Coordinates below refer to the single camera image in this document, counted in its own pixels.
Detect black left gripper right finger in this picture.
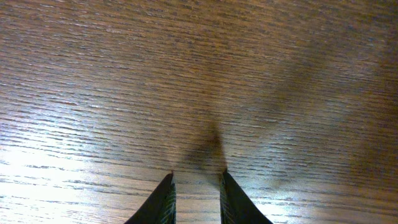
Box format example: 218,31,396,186
220,170,273,224

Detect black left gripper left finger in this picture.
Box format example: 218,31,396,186
124,173,176,224

